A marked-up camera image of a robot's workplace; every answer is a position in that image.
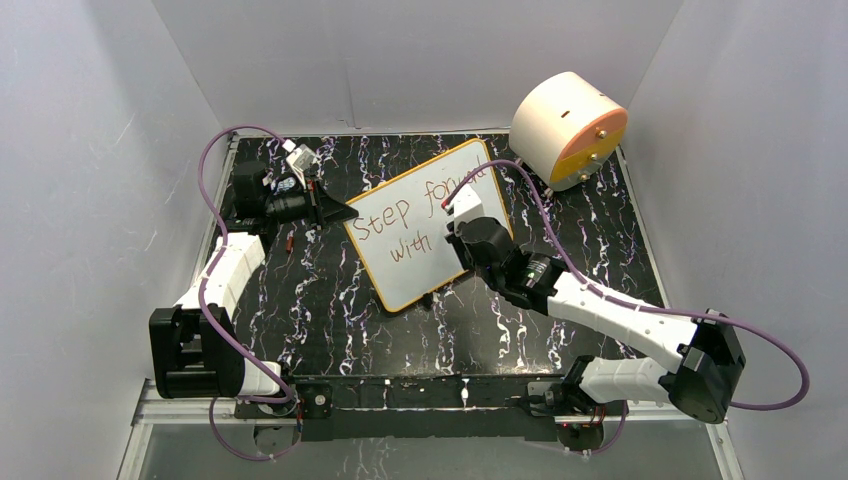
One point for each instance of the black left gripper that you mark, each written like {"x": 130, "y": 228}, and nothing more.
{"x": 331, "y": 210}

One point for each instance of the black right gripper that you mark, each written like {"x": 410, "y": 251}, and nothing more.
{"x": 456, "y": 240}

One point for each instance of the yellow framed whiteboard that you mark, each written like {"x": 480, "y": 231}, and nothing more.
{"x": 399, "y": 232}

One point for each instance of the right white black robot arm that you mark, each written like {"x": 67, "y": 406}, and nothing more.
{"x": 694, "y": 365}

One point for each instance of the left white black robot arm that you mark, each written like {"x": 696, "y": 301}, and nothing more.
{"x": 194, "y": 347}

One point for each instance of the blue white round jar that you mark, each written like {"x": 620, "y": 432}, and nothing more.
{"x": 286, "y": 185}

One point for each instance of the cream round drawer box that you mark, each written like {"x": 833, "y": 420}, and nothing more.
{"x": 565, "y": 130}

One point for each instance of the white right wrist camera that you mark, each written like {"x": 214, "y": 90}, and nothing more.
{"x": 464, "y": 206}

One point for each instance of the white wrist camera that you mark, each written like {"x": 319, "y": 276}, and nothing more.
{"x": 301, "y": 161}
{"x": 464, "y": 206}

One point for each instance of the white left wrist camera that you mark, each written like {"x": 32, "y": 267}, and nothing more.
{"x": 301, "y": 161}

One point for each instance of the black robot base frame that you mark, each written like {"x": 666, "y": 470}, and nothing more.
{"x": 572, "y": 433}

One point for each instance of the aluminium rail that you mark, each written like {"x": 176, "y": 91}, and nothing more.
{"x": 326, "y": 398}

